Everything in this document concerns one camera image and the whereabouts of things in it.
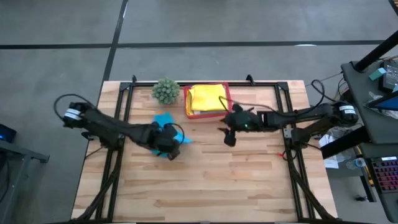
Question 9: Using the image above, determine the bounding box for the teal box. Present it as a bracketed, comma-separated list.
[369, 67, 387, 82]

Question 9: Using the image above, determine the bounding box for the pink plastic bin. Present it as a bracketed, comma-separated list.
[183, 82, 234, 120]

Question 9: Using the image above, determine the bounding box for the white paper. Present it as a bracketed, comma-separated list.
[317, 133, 341, 169]

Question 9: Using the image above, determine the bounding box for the blue microfiber towel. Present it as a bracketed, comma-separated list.
[149, 111, 194, 159]

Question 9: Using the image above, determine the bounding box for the clear water bottle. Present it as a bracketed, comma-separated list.
[346, 157, 368, 170]

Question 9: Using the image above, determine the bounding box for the black electronic device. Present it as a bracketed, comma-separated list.
[381, 58, 398, 91]

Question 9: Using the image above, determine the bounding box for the green artificial potted plant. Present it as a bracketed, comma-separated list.
[151, 77, 182, 105]

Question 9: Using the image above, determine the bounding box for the black side bracket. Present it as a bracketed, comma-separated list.
[81, 130, 98, 141]

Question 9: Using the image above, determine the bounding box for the black pole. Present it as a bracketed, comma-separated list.
[353, 30, 398, 73]

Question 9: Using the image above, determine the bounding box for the grey desk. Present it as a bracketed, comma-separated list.
[320, 60, 398, 223]

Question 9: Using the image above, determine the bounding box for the grey metal table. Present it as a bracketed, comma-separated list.
[0, 139, 50, 224]

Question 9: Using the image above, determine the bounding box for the dark tablet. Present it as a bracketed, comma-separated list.
[364, 90, 398, 112]

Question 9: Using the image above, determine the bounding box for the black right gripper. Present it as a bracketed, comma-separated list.
[217, 104, 265, 147]

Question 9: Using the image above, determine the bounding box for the backlit keyboard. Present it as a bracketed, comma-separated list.
[370, 156, 398, 194]

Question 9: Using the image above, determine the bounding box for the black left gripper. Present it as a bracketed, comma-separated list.
[150, 123, 183, 161]

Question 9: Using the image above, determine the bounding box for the black device with blue light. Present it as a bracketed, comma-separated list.
[0, 123, 18, 144]

